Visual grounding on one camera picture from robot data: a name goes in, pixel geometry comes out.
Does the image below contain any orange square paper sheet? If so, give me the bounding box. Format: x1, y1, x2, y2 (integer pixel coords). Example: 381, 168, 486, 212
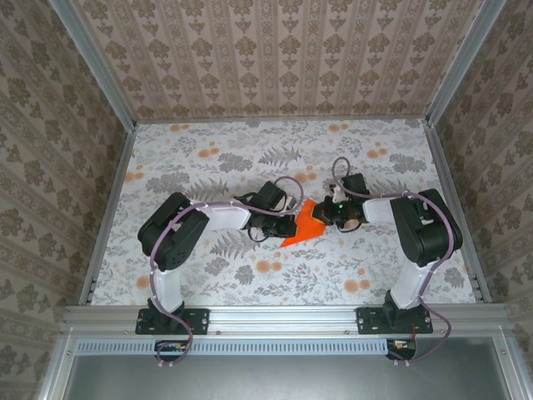
277, 198, 329, 249

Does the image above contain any grey metal sheet panel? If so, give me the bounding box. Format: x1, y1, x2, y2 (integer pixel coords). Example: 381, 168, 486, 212
62, 337, 516, 400

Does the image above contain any floral patterned table mat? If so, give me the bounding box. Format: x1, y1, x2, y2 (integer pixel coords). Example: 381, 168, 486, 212
89, 118, 480, 308

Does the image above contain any black electronics module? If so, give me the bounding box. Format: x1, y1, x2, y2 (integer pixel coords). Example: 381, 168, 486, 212
385, 337, 417, 362
154, 339, 188, 362

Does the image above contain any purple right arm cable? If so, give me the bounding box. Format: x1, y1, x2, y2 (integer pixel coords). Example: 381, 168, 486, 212
331, 156, 455, 368

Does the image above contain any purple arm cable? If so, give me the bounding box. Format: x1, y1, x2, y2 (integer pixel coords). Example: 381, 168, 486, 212
331, 156, 455, 368
148, 175, 304, 370

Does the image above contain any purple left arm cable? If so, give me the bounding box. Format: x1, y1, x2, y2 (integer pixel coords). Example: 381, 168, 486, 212
148, 175, 304, 370

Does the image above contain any thin aluminium edge rail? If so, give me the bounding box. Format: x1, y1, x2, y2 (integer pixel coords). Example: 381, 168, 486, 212
133, 116, 430, 125

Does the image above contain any wide aluminium mounting rail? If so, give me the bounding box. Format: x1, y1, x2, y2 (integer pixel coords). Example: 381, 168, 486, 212
62, 302, 512, 334

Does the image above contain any aluminium side rail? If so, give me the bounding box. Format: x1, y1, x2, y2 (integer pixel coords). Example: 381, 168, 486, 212
77, 122, 138, 308
423, 118, 493, 304

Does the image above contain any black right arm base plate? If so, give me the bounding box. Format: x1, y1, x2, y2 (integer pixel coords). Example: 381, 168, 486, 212
356, 306, 434, 336

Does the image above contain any grey slotted cable duct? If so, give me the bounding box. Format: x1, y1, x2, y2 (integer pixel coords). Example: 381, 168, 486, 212
77, 337, 392, 356

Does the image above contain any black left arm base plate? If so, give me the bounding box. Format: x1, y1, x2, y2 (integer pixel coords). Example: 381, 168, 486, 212
135, 307, 210, 336

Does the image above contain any aluminium frame post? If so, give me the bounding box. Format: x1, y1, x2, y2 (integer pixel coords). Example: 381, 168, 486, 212
48, 0, 138, 130
425, 0, 510, 126

